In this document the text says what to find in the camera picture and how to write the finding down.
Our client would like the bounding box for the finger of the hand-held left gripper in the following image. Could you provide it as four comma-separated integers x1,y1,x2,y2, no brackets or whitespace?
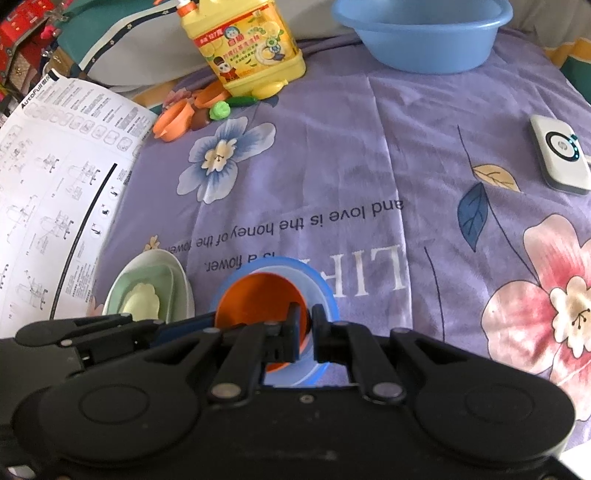
91,316,218,366
16,313,135,345

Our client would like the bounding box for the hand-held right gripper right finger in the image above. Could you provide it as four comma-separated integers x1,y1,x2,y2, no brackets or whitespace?
311,304,467,402

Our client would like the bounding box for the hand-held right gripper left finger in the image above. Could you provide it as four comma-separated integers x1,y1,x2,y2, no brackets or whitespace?
139,302,310,402

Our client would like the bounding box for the yellow flower-shaped plate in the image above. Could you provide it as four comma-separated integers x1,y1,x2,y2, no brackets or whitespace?
120,282,162,319

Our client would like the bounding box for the small orange bowl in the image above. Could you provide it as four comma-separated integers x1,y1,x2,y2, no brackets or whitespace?
217,272,310,374

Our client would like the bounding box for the small blue bowl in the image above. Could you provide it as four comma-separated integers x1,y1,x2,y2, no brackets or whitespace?
209,256,341,389

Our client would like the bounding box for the green square plate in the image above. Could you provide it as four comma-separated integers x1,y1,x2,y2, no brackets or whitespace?
111,261,185,323

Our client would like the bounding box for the white instruction sheet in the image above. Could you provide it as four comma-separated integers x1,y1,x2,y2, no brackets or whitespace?
0,69,159,340

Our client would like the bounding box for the purple floral bed sheet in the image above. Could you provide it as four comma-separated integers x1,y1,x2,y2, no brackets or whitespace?
88,25,591,451

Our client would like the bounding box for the wide orange bowl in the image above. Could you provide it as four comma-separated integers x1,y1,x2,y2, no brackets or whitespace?
153,99,197,143

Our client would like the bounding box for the cardboard box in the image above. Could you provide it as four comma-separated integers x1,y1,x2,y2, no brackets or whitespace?
44,44,89,77

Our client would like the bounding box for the white and teal blanket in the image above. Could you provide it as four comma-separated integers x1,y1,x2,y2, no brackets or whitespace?
55,0,370,91

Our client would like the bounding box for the white electronic device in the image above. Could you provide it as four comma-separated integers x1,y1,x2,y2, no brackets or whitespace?
528,113,591,195

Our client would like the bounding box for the yellow detergent bottle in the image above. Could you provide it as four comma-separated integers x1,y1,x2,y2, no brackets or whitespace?
177,0,307,93

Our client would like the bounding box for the blue plastic basin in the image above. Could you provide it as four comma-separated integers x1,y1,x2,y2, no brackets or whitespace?
330,0,515,76

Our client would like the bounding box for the red printed box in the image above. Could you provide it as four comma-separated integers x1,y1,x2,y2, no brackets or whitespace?
0,0,64,89

